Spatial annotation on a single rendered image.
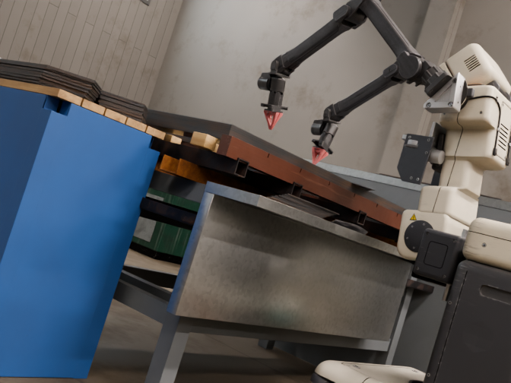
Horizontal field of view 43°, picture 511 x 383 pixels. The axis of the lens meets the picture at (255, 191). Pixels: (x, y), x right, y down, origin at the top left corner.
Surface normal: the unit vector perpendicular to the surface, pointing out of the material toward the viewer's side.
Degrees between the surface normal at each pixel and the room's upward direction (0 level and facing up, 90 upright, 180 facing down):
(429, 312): 90
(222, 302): 90
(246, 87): 90
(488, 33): 90
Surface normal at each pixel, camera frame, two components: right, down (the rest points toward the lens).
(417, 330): -0.61, -0.23
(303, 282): 0.73, 0.20
